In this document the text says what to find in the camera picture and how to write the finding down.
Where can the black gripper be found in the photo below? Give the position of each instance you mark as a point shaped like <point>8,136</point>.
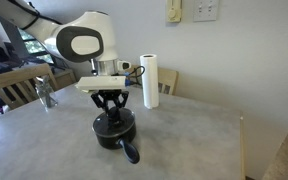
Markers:
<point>110,92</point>

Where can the glass pot lid black knob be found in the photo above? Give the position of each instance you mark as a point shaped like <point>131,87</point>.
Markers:
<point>125,118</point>

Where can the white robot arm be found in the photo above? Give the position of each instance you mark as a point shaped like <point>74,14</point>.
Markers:
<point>84,40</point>

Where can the white paper towel roll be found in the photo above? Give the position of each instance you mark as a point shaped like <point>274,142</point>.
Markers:
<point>149,81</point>

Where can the clear glass shaker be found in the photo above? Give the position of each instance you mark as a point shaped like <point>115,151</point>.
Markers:
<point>46,93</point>

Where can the window with green view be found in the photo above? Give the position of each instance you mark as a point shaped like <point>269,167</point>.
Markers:
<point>37,46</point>

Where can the wooden slatted chair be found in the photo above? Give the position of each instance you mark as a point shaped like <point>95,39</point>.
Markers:
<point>17,80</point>

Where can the beige wrist camera box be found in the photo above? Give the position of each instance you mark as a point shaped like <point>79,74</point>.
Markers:
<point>100,82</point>

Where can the beige wall thermostat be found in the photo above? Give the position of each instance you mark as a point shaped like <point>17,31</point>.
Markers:
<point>174,10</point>

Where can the white light switch plate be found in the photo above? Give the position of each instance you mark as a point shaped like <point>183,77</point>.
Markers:
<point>205,10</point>

